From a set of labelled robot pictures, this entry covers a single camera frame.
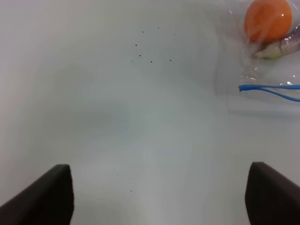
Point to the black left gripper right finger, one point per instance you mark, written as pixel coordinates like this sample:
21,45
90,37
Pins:
270,197

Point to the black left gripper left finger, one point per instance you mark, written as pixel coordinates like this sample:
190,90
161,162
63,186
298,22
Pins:
47,201

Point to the clear zip bag blue seal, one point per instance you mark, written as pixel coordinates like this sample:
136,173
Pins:
256,86

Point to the purple eggplant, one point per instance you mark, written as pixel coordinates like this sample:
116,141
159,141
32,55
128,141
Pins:
277,49

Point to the orange fruit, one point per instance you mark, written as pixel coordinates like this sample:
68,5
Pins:
268,20

